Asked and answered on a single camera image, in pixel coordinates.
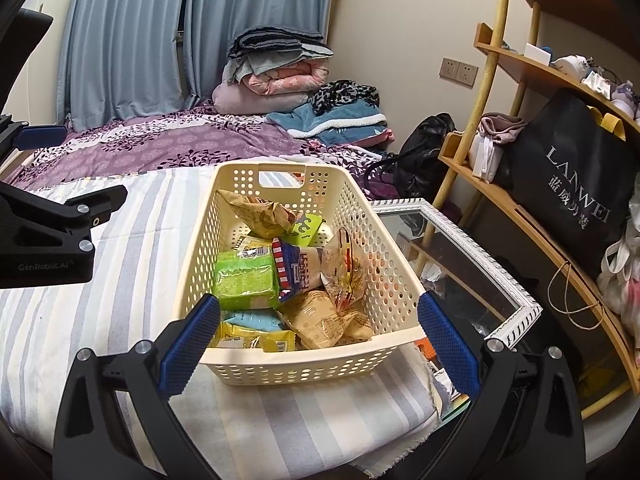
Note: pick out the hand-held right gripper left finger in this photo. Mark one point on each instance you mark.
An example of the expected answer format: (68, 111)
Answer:
(192, 340)

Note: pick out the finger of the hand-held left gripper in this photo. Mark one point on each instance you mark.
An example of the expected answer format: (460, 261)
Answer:
(42, 136)
(85, 210)

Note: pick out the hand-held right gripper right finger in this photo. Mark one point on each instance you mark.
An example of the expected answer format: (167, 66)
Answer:
(447, 345)

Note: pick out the light blue snack packet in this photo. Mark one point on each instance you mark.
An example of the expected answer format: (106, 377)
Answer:
(250, 320)

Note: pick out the lime green snack packet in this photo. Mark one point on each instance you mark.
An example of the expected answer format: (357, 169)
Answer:
(245, 280)

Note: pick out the clear bag of round crackers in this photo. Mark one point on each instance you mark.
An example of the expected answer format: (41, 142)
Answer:
(345, 270)

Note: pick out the blue striped cracker pack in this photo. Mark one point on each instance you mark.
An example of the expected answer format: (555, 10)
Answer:
(300, 270)

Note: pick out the beige snack packet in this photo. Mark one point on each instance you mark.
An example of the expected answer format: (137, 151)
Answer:
(320, 322)

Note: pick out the tan snack packet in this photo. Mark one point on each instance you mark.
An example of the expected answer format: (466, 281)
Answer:
(255, 215)

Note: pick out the green wavy print snack packet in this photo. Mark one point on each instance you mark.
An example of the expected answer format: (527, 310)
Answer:
(306, 230)

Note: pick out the cream perforated plastic basket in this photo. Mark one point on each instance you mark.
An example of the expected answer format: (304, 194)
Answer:
(350, 195)

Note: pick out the blue white striped sheet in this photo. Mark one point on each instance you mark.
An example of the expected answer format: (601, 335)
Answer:
(125, 270)

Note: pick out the white framed mirror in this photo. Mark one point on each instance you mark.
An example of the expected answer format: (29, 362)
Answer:
(450, 260)

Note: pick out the purple floral bedsheet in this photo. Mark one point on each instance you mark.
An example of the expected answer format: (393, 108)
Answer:
(165, 145)

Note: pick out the blue-grey curtain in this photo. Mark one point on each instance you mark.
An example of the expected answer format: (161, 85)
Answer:
(135, 35)

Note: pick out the black handbag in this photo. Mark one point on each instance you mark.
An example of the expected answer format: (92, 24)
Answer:
(425, 155)

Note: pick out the black shopping bag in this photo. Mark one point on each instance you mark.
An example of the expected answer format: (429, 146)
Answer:
(565, 180)

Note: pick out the light grey folded blanket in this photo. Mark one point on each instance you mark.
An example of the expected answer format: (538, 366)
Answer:
(240, 67)

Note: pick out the pink white cloth bundle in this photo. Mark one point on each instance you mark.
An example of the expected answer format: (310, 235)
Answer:
(500, 130)

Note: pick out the pink folded quilt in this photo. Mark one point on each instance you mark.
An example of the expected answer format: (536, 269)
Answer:
(285, 80)

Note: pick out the blue white towel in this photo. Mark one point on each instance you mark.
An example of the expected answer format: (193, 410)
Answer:
(330, 127)

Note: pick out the dark grey folded blanket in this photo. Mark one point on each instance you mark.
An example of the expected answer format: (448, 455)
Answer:
(275, 40)

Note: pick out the black white spotted cloth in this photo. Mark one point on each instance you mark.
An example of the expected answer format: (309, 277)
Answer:
(345, 92)

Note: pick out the wooden shelf rack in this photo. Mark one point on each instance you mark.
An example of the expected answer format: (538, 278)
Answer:
(515, 66)

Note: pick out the small white box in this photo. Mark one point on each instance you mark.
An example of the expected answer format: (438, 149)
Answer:
(536, 52)

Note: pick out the beige wall socket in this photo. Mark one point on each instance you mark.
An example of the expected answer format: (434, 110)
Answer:
(468, 74)
(449, 68)

